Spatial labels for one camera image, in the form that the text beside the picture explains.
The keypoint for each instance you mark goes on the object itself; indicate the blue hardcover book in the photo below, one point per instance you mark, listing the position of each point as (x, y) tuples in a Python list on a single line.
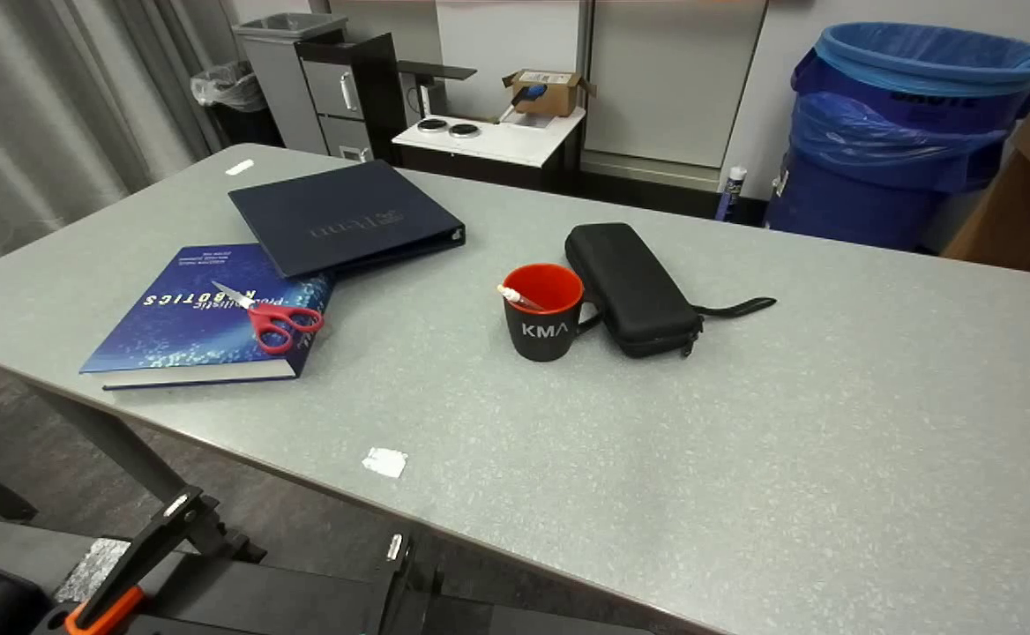
[(185, 322)]

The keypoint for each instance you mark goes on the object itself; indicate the gray curtain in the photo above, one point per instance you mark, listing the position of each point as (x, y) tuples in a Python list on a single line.
[(42, 118)]

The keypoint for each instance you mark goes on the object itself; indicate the black mug red inside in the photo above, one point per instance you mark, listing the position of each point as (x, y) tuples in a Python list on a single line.
[(543, 338)]

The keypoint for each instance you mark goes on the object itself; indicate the black zippered case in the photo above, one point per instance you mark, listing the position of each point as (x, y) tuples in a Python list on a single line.
[(631, 285)]

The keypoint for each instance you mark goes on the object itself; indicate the black equipment base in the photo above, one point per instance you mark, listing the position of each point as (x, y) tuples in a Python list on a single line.
[(281, 600)]

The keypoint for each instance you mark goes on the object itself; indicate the small cardboard box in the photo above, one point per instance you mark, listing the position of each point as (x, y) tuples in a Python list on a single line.
[(543, 93)]

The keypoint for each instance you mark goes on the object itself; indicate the gray table leg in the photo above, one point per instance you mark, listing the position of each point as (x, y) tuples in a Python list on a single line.
[(113, 445)]

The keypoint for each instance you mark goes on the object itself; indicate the silver pen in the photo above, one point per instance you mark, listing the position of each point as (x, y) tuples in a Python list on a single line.
[(509, 294)]

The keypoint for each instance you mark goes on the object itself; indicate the clear plastic bag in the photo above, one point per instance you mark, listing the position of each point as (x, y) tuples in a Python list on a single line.
[(227, 88)]

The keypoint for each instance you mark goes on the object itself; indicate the white partition panel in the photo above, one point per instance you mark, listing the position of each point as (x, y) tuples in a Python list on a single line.
[(676, 84), (509, 36)]

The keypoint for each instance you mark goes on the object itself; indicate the navy blue binder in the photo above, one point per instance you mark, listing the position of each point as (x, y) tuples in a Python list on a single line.
[(341, 215)]

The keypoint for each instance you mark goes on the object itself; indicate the blue trash bin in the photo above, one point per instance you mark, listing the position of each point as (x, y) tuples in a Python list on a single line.
[(852, 212), (903, 111)]

